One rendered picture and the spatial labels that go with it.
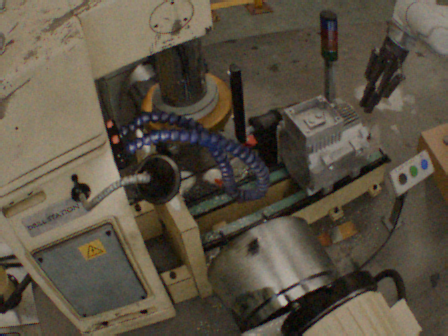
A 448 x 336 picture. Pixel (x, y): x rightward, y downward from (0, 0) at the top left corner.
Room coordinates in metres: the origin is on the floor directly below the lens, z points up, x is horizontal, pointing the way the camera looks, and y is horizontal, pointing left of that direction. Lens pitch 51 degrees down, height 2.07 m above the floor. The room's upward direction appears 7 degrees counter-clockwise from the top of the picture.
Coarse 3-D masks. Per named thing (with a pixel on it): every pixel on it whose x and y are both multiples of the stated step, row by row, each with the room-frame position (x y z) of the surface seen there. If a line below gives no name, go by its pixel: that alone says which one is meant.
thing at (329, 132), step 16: (320, 96) 0.95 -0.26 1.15; (288, 112) 0.90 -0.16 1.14; (304, 112) 0.93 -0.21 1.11; (320, 112) 0.91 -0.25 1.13; (336, 112) 0.89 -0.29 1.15; (288, 128) 0.89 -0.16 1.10; (304, 128) 0.87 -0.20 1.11; (320, 128) 0.87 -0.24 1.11; (336, 128) 0.85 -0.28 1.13; (304, 144) 0.82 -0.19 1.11; (320, 144) 0.83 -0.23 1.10
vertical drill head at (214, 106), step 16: (176, 48) 0.74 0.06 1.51; (192, 48) 0.75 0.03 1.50; (160, 64) 0.75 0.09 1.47; (176, 64) 0.74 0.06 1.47; (192, 64) 0.74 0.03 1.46; (160, 80) 0.76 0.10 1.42; (176, 80) 0.74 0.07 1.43; (192, 80) 0.74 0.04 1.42; (208, 80) 0.80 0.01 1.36; (160, 96) 0.77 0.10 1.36; (176, 96) 0.74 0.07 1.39; (192, 96) 0.74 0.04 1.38; (208, 96) 0.76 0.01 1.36; (224, 96) 0.77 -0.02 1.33; (160, 112) 0.74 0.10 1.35; (176, 112) 0.72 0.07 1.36; (192, 112) 0.72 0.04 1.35; (208, 112) 0.73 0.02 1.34; (224, 112) 0.73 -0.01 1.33; (160, 128) 0.71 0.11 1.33; (176, 128) 0.71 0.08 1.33; (208, 128) 0.70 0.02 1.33; (224, 128) 0.76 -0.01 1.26; (176, 144) 0.72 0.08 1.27; (176, 160) 0.73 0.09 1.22
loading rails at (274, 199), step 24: (360, 168) 0.88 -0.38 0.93; (384, 168) 0.91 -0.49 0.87; (216, 192) 0.86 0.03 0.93; (288, 192) 0.89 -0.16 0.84; (336, 192) 0.84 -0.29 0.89; (360, 192) 0.87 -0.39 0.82; (216, 216) 0.82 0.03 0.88; (240, 216) 0.85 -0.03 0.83; (312, 216) 0.81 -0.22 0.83; (336, 216) 0.80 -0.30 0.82; (216, 240) 0.72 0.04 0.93
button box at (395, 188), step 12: (420, 156) 0.77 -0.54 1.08; (396, 168) 0.74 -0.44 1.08; (408, 168) 0.74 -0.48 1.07; (420, 168) 0.74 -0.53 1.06; (432, 168) 0.74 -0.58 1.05; (384, 180) 0.75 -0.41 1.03; (396, 180) 0.71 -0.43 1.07; (408, 180) 0.71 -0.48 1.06; (420, 180) 0.71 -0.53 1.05; (396, 192) 0.69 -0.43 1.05
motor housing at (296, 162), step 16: (352, 112) 0.92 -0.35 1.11; (352, 128) 0.89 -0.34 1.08; (288, 144) 0.94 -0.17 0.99; (336, 144) 0.85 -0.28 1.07; (368, 144) 0.86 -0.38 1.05; (288, 160) 0.91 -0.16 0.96; (304, 160) 0.91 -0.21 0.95; (336, 160) 0.81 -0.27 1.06; (352, 160) 0.83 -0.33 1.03; (304, 176) 0.87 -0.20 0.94; (320, 176) 0.79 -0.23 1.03; (336, 176) 0.81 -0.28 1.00
